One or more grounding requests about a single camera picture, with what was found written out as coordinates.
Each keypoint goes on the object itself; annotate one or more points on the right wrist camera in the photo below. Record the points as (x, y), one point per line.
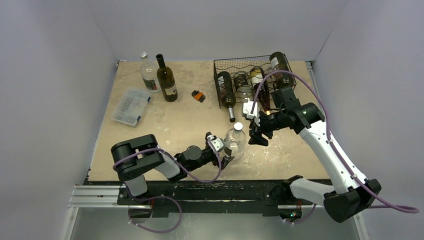
(250, 111)

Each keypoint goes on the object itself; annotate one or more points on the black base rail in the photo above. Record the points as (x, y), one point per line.
(221, 197)

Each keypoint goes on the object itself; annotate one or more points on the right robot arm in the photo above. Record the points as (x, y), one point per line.
(350, 191)

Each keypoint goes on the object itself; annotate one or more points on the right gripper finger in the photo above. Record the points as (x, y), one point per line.
(254, 129)
(256, 138)

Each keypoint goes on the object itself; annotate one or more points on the black wire wine rack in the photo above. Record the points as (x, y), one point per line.
(257, 68)

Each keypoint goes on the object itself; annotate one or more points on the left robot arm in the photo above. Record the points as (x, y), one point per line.
(135, 157)

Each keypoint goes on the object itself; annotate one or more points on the dark green wine bottle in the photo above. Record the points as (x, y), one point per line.
(166, 80)

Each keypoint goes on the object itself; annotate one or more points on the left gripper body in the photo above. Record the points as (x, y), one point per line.
(213, 158)

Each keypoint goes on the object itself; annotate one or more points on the aluminium frame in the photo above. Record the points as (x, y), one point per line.
(176, 126)

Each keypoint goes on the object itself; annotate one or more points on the clear slim empty bottle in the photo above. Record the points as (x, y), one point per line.
(242, 87)

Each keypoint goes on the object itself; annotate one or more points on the clear plastic organizer box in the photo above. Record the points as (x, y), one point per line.
(131, 106)

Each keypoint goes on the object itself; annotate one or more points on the clear glass bottle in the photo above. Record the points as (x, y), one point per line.
(148, 72)
(235, 142)

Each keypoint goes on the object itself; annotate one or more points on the green bottle silver cap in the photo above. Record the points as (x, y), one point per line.
(227, 94)

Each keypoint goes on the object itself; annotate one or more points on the orange hex key set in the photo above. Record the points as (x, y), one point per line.
(199, 96)

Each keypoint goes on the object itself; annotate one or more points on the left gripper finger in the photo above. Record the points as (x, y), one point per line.
(209, 137)
(225, 161)

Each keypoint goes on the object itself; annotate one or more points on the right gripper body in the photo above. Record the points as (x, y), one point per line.
(259, 127)

